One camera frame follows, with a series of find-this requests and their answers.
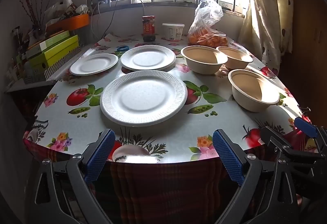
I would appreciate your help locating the red plaid cloth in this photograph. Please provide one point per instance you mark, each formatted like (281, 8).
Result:
(163, 188)

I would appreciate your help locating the flat pale green box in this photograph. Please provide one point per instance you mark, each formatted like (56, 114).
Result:
(48, 44)

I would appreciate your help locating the clear plastic bag of oranges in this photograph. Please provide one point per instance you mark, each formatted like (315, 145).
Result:
(207, 35)

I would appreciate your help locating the fruit and flower printed tablecloth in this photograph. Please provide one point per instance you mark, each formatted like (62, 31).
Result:
(76, 124)

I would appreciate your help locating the orange plastic tray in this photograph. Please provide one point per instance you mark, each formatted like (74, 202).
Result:
(69, 22)

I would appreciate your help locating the white ribbed foam plate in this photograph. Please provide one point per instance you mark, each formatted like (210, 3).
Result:
(148, 58)
(144, 97)

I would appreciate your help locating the white smooth-rim foam plate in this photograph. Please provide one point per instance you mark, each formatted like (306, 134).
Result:
(94, 64)

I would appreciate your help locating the white side counter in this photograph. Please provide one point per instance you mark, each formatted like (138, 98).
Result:
(63, 73)

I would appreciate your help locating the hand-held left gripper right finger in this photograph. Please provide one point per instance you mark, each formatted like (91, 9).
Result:
(228, 157)

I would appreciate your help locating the group of small bottles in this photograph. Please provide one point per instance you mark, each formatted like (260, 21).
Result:
(18, 55)

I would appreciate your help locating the striped cardboard box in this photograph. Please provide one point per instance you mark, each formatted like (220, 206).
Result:
(58, 67)

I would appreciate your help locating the cream printed curtain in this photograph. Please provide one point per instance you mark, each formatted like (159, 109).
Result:
(268, 9)

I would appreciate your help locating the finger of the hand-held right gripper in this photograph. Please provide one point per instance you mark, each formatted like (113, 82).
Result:
(274, 138)
(305, 127)

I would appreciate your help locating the white plastic tub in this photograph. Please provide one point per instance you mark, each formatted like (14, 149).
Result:
(173, 32)

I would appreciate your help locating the bright green box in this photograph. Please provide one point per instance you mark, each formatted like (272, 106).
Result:
(56, 54)

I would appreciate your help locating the orange tray with clutter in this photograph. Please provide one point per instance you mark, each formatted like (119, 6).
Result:
(60, 3)

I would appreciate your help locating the beige paper bowl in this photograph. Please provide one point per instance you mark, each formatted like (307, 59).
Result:
(236, 56)
(253, 90)
(204, 59)

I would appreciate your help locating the black binder clip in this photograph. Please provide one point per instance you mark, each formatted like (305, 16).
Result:
(40, 123)
(304, 109)

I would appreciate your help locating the brown wooden door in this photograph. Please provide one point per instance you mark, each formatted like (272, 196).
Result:
(306, 35)

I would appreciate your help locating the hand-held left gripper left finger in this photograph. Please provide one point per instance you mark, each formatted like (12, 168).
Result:
(101, 155)

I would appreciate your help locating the red label sauce jar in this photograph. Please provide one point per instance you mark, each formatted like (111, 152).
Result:
(149, 28)

